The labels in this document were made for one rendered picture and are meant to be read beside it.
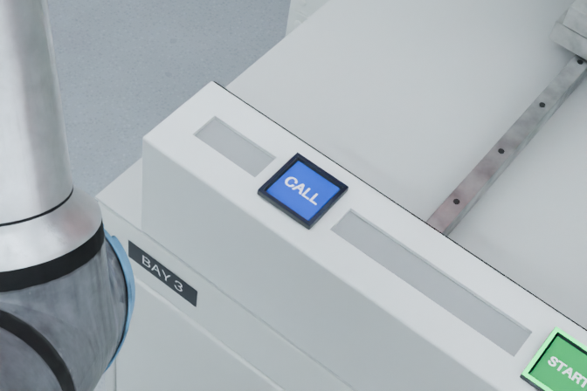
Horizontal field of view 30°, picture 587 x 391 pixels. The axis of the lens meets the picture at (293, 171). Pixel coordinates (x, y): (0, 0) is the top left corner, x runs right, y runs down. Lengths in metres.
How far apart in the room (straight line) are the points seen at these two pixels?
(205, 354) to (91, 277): 0.49
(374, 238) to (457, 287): 0.08
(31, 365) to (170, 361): 0.61
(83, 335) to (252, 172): 0.32
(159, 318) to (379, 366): 0.31
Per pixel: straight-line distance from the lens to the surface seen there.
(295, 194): 0.92
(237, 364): 1.11
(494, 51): 1.29
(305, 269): 0.91
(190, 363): 1.19
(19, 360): 0.62
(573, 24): 1.26
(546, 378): 0.88
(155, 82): 2.30
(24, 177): 0.64
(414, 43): 1.27
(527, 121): 1.19
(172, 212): 1.00
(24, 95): 0.62
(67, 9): 2.45
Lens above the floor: 1.69
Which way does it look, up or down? 51 degrees down
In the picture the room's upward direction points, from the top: 11 degrees clockwise
